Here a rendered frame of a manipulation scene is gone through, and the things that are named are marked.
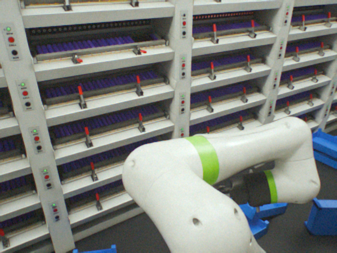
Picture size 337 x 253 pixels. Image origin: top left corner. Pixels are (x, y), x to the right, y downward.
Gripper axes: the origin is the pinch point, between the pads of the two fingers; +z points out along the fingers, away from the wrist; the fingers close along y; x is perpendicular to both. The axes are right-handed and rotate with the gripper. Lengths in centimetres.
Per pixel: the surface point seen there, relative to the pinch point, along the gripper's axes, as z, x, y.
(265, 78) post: -56, 56, 96
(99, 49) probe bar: 25, 61, 23
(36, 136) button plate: 53, 29, 20
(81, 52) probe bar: 31, 60, 19
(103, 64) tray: 24, 55, 23
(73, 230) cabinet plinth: 64, -16, 64
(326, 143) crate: -105, 10, 151
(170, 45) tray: -3, 65, 41
